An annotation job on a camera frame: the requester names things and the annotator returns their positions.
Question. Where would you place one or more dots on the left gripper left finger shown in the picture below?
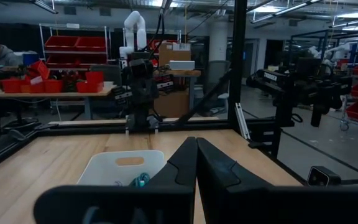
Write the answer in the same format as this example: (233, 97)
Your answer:
(120, 205)

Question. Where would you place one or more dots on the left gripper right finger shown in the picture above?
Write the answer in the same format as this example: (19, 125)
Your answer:
(275, 205)

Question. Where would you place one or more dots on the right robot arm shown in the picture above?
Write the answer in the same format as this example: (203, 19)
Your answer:
(141, 93)

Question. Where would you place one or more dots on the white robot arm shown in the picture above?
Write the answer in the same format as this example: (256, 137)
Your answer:
(134, 31)
(337, 51)

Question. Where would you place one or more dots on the white plastic bin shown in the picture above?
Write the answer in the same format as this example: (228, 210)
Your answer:
(104, 168)

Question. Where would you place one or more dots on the cardboard box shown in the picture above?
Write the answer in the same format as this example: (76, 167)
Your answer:
(174, 53)
(171, 104)

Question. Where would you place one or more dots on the wooden work table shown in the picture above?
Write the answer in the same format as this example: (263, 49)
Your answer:
(42, 95)

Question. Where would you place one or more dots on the wooden desk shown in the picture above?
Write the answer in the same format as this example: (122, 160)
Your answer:
(185, 73)

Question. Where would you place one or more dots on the white flat box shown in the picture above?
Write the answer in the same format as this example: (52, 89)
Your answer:
(182, 64)

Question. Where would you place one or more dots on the blue plastic bin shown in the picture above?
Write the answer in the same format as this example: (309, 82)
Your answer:
(30, 59)

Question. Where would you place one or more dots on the white pillar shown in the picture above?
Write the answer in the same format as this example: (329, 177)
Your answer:
(217, 40)

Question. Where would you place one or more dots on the small black table camera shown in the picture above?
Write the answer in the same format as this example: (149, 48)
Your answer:
(322, 175)

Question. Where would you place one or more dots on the silver metal bracket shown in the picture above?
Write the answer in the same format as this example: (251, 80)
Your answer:
(242, 121)

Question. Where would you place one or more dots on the black rig frame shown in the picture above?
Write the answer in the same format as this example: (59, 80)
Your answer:
(238, 62)

